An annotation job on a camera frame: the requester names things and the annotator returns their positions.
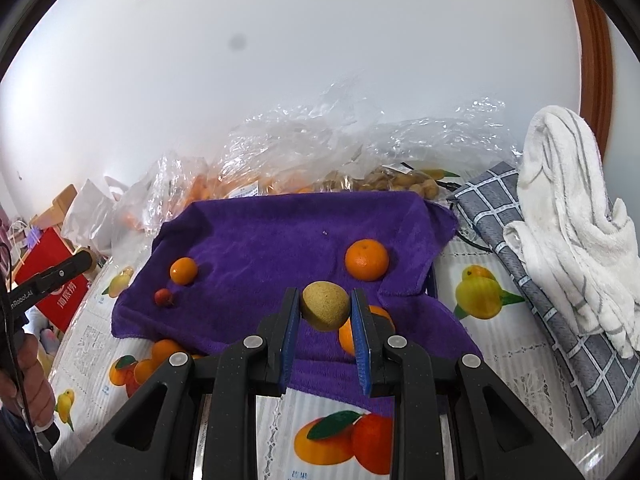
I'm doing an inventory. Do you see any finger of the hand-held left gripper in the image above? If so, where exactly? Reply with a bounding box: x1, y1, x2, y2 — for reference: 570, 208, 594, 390
7, 249, 97, 312

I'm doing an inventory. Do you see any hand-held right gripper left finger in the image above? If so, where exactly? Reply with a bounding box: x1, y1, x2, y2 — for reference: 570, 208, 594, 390
62, 287, 303, 480

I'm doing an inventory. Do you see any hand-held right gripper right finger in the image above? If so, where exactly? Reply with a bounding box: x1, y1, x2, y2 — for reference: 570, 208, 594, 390
350, 287, 586, 480

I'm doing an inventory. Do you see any yellow-green round fruit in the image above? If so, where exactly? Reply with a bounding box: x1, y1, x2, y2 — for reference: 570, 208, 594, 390
299, 281, 352, 332

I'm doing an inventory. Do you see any large orange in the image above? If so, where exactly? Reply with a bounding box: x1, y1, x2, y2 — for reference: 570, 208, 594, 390
344, 238, 390, 282

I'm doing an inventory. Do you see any purple towel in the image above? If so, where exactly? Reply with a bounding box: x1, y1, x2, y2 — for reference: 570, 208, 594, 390
110, 192, 483, 418

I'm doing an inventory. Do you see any small orange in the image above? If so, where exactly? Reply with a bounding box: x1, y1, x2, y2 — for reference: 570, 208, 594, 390
169, 257, 199, 286

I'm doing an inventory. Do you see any person's left forearm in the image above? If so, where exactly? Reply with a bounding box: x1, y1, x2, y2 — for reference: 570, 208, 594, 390
0, 400, 57, 480

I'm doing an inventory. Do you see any person's left hand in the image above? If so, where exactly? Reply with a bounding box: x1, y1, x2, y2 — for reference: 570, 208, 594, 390
0, 336, 57, 427

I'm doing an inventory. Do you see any red paper bag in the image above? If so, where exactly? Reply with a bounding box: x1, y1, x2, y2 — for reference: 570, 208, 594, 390
13, 226, 92, 334

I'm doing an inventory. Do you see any pastel bedding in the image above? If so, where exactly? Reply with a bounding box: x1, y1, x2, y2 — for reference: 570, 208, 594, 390
22, 305, 64, 377

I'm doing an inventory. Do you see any white plastic bag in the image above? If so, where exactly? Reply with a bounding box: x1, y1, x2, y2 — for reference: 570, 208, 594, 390
60, 177, 132, 254

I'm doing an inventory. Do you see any wooden furniture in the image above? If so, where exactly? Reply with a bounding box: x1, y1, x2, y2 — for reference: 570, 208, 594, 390
30, 184, 79, 226

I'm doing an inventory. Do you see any fruit printed tablecloth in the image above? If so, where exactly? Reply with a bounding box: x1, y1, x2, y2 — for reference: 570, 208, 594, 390
50, 210, 601, 480

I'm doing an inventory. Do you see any clear plastic bag of longans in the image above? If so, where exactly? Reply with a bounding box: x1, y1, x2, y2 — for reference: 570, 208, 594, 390
225, 75, 522, 202

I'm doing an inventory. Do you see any clear plastic bag of oranges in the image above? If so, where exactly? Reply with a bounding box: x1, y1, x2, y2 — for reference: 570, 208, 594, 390
112, 152, 263, 235

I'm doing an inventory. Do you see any grey checked cloth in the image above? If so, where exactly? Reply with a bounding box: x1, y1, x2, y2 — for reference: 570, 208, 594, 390
447, 160, 640, 438

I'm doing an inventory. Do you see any white striped towel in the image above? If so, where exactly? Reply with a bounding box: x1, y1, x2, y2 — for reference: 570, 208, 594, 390
502, 105, 640, 361

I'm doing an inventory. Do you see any brown wooden door frame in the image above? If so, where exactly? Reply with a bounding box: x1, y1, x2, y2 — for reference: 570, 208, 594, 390
564, 0, 615, 162

